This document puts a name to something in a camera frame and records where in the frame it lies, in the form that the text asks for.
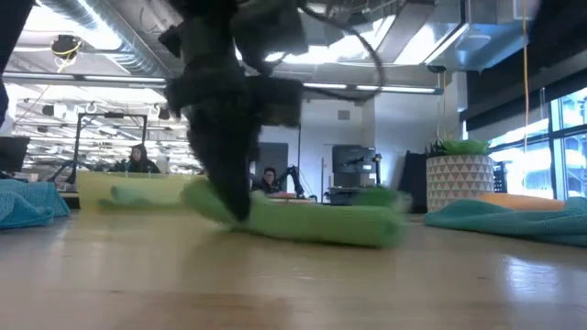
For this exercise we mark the succulent in triangle-patterned pot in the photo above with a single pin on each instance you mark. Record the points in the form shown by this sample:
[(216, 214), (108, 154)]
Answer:
[(461, 179)]

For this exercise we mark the orange microfiber towel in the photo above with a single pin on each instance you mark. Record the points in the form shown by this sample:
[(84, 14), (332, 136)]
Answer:
[(518, 201)]

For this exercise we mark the long ceiling light bar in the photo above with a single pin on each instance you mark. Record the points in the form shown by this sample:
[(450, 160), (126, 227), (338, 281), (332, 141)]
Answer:
[(114, 79)]

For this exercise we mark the black metal frame rig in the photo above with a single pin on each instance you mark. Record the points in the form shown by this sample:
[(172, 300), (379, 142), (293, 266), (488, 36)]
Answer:
[(114, 115)]

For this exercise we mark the yellow plastic bin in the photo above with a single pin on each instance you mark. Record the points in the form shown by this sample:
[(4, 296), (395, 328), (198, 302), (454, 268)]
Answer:
[(96, 188)]

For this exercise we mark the person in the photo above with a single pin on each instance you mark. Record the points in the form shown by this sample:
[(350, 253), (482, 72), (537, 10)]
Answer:
[(268, 179), (140, 162)]

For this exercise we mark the black cabinet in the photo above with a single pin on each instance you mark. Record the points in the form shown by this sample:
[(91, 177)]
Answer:
[(353, 165)]

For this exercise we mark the black background robot arm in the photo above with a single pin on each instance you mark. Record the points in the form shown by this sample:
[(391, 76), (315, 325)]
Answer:
[(291, 176)]

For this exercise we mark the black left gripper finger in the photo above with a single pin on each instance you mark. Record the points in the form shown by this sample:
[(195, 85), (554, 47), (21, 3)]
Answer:
[(243, 160), (213, 156)]

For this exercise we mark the black ceiling dome fixture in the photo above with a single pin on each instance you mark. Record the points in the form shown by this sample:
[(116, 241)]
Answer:
[(65, 46)]

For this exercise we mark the black chair back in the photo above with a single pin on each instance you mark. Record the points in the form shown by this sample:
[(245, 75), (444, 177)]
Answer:
[(415, 167)]

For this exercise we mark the teal microfiber towel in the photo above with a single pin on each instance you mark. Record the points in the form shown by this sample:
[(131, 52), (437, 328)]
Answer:
[(504, 224)]

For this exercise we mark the green microfiber towel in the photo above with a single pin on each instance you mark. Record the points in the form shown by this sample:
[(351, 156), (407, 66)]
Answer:
[(321, 224)]

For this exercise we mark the black computer monitor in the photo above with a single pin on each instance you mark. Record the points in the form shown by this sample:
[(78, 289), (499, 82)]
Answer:
[(11, 153)]

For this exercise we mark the light blue microfiber towel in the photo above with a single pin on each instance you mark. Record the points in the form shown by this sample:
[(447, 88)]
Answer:
[(27, 204)]

